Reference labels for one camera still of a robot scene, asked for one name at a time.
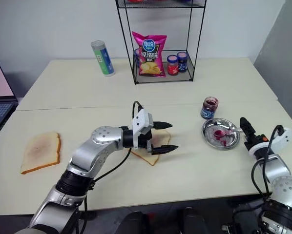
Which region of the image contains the metal spoon with jam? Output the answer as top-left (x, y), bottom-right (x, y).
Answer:
top-left (213, 126), bottom-right (244, 137)

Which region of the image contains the red label jam jar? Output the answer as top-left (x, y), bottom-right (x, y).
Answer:
top-left (167, 55), bottom-right (180, 76)

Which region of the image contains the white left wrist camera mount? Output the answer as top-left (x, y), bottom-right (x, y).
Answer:
top-left (131, 109), bottom-right (154, 149)

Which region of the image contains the bread slice with brown crust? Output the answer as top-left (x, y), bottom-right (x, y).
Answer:
top-left (130, 129), bottom-right (172, 167)
top-left (20, 131), bottom-right (62, 175)

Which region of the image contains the black wire shelf rack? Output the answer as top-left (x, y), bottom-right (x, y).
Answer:
top-left (115, 0), bottom-right (208, 85)

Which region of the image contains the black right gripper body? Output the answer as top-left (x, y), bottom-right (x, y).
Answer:
top-left (243, 133), bottom-right (269, 150)

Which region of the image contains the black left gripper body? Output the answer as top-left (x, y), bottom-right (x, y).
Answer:
top-left (137, 120), bottom-right (159, 155)

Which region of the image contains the pink potato chips bag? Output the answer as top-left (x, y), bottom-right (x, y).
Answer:
top-left (132, 31), bottom-right (167, 78)

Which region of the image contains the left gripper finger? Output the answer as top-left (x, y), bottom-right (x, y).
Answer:
top-left (153, 121), bottom-right (173, 131)
top-left (150, 145), bottom-right (180, 156)

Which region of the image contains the open jam jar blue label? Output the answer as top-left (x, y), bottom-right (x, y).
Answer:
top-left (200, 96), bottom-right (220, 120)

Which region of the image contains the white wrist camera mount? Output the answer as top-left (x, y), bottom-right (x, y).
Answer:
top-left (131, 109), bottom-right (154, 149)
top-left (248, 126), bottom-right (292, 159)

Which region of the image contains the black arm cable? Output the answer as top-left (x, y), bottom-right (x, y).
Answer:
top-left (251, 124), bottom-right (283, 203)
top-left (83, 100), bottom-right (144, 213)

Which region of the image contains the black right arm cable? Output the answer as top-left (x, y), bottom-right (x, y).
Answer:
top-left (251, 124), bottom-right (283, 203)

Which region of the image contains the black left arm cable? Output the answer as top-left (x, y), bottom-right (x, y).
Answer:
top-left (83, 100), bottom-right (144, 213)

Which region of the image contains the dark rounded shape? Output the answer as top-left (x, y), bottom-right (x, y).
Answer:
top-left (182, 206), bottom-right (210, 234)

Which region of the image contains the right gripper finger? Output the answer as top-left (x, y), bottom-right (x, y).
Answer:
top-left (243, 117), bottom-right (256, 137)
top-left (239, 117), bottom-right (250, 141)

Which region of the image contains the tall silver green blue can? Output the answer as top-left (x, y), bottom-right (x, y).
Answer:
top-left (91, 40), bottom-right (115, 78)

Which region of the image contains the round metal plate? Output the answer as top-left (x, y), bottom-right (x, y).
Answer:
top-left (201, 117), bottom-right (241, 151)

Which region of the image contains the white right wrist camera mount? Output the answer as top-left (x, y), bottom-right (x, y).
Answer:
top-left (248, 126), bottom-right (292, 159)

